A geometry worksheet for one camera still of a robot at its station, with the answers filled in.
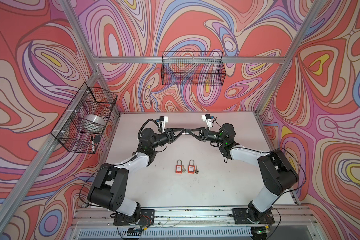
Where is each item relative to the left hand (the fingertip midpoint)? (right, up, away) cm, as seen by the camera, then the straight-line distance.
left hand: (185, 132), depth 75 cm
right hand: (+2, -2, +2) cm, 4 cm away
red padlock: (+4, -22, +14) cm, 26 cm away
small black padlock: (+1, +1, +2) cm, 2 cm away
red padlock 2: (-3, -22, +14) cm, 27 cm away
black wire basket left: (-52, +2, -2) cm, 52 cm away
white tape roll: (-44, +5, -4) cm, 45 cm away
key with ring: (-1, -23, +14) cm, 27 cm away
